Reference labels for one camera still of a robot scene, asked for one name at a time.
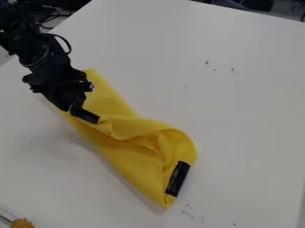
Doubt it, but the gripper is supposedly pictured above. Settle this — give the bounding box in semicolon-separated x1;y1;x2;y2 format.
21;61;97;113

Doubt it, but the yellow cloth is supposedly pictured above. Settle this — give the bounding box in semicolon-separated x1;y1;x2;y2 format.
58;69;200;209

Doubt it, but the orange toy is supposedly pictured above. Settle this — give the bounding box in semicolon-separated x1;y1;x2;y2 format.
9;217;37;228

